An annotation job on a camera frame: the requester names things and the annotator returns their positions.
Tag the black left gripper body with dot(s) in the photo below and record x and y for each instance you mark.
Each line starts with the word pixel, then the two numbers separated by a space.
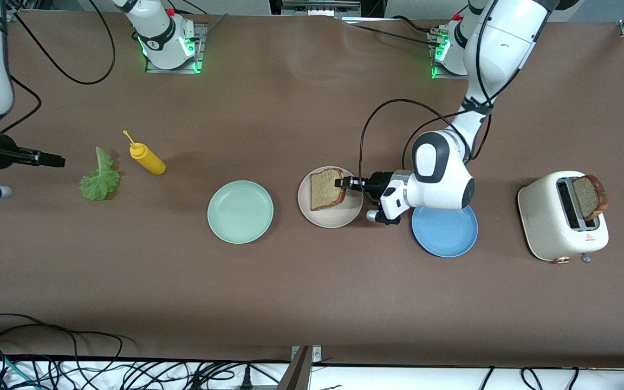
pixel 380 181

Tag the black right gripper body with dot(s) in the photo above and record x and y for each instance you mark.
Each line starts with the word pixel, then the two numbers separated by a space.
pixel 4 153

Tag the brown bread slice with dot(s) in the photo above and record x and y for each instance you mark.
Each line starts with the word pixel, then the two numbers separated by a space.
pixel 588 197
pixel 324 189

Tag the green lettuce leaf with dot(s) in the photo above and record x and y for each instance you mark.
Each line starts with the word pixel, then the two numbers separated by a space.
pixel 98 184

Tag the beige plate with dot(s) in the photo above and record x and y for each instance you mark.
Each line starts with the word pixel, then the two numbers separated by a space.
pixel 333 216

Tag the blue plate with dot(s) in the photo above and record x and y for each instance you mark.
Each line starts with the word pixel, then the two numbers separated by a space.
pixel 444 233

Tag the mint green plate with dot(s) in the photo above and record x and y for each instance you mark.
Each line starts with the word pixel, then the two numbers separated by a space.
pixel 240 212

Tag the yellow squeeze bottle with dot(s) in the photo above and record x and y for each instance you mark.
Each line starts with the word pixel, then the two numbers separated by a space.
pixel 149 160

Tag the brown table cover sheet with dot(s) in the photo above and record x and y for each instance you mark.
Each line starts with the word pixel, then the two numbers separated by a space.
pixel 312 303

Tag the white toaster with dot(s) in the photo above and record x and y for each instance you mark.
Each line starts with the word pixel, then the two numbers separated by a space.
pixel 542 222

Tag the black equipment box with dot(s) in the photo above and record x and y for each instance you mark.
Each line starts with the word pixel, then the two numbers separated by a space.
pixel 323 6

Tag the black power plug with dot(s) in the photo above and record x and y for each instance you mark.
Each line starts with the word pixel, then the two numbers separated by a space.
pixel 245 377

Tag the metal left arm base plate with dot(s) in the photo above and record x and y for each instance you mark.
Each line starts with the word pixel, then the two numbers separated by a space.
pixel 442 73

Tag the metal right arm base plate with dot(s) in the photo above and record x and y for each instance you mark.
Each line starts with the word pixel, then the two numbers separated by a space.
pixel 200 54

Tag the grey metal bracket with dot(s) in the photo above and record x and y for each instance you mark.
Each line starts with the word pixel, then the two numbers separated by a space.
pixel 296 374

